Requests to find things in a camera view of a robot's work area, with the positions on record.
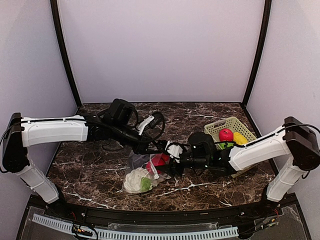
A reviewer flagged red fake round fruit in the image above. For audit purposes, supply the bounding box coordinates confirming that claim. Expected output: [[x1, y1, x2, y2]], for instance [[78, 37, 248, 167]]
[[146, 161, 160, 175]]

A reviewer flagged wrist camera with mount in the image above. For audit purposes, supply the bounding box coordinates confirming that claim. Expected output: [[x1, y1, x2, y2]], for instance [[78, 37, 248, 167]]
[[136, 112, 164, 136], [155, 140, 186, 164]]

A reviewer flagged pale green plastic basket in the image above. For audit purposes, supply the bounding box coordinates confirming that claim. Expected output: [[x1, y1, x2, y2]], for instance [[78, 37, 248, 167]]
[[204, 116, 261, 179]]

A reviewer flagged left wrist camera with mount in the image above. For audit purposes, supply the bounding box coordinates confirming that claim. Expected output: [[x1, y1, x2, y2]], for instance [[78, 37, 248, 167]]
[[136, 112, 164, 136]]

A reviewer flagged black right corner frame post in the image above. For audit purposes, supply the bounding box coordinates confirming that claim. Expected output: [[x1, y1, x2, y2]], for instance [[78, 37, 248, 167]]
[[241, 0, 272, 109]]

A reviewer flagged white slotted cable duct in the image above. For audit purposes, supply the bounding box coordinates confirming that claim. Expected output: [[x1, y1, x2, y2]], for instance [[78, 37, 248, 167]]
[[32, 213, 239, 240]]

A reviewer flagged red fake apple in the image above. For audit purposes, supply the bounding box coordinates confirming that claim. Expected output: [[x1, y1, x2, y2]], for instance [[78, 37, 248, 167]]
[[151, 153, 170, 167]]

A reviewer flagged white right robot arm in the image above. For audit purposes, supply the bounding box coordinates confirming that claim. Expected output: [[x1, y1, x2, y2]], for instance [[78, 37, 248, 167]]
[[164, 116, 320, 217]]

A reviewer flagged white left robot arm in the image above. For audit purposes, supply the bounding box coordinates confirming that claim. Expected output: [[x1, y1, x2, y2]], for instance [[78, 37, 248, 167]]
[[0, 98, 165, 218]]

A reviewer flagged white fake cauliflower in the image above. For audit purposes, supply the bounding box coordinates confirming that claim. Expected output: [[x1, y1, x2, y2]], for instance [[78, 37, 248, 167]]
[[123, 167, 153, 194]]

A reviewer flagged green fake vegetable in basket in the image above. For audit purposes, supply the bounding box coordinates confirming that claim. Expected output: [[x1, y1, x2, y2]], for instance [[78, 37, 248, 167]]
[[215, 141, 234, 150]]

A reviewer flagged clear zip top bag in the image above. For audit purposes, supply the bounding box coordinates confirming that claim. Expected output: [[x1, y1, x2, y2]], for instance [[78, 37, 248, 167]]
[[122, 152, 171, 195]]

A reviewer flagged black front rail with electronics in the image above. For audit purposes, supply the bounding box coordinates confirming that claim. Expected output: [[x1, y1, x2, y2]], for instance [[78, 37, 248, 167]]
[[16, 193, 311, 240]]

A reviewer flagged red fake fruit in basket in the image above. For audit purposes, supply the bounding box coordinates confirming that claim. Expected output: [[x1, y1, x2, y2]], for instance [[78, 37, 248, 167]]
[[218, 128, 234, 142]]

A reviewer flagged yellow fake pepper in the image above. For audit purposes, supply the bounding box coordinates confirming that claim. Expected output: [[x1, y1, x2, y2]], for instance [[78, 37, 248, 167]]
[[233, 132, 248, 145]]

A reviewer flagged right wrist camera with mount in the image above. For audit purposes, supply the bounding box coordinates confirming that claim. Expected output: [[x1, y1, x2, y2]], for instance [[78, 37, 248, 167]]
[[155, 140, 186, 164]]

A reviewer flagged black corner frame post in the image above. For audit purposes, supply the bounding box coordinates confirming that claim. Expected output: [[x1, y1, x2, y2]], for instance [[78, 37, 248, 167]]
[[241, 0, 272, 109], [50, 0, 82, 109]]

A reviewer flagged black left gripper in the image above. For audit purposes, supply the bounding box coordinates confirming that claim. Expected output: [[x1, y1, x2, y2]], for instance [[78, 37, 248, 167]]
[[110, 121, 162, 155]]

